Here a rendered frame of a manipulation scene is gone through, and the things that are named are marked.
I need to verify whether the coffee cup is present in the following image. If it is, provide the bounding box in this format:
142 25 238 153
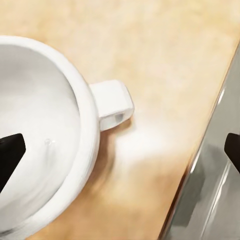
0 35 135 240

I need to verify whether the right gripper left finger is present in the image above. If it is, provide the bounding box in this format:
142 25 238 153
0 133 26 193

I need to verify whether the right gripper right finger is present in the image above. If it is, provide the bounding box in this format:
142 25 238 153
224 132 240 174

